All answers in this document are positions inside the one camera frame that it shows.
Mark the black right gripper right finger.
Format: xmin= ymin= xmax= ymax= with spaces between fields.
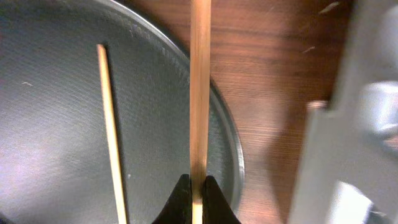
xmin=201 ymin=175 xmax=241 ymax=224

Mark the round black serving tray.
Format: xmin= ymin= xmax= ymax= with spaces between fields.
xmin=0 ymin=0 xmax=246 ymax=224

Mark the grey dishwasher rack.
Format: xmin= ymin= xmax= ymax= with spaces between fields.
xmin=287 ymin=1 xmax=397 ymax=223

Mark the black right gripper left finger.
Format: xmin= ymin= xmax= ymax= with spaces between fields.
xmin=152 ymin=174 xmax=192 ymax=224

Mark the wooden chopstick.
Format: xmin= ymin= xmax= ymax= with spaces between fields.
xmin=190 ymin=0 xmax=211 ymax=224
xmin=96 ymin=44 xmax=127 ymax=224

